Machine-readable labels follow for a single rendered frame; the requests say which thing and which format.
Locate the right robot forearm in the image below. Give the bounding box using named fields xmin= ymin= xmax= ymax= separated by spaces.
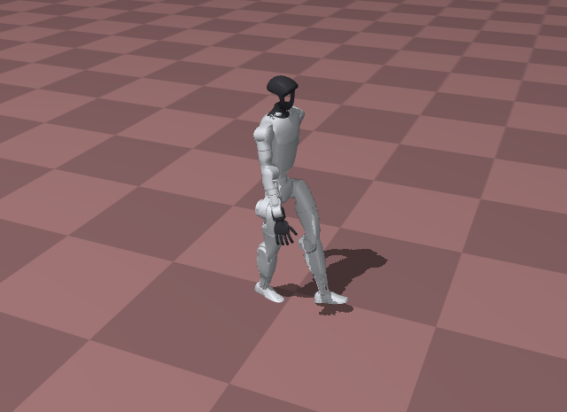
xmin=262 ymin=168 xmax=283 ymax=218

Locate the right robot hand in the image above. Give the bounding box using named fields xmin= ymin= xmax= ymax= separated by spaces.
xmin=271 ymin=207 xmax=298 ymax=245

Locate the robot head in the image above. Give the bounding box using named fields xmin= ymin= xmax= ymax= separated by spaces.
xmin=267 ymin=75 xmax=299 ymax=119

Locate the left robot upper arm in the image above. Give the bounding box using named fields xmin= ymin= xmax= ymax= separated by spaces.
xmin=292 ymin=105 xmax=305 ymax=144

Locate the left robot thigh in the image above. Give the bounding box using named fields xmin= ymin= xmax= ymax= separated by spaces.
xmin=290 ymin=179 xmax=320 ymax=253

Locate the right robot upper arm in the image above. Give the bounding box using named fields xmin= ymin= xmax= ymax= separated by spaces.
xmin=253 ymin=122 xmax=280 ymax=180

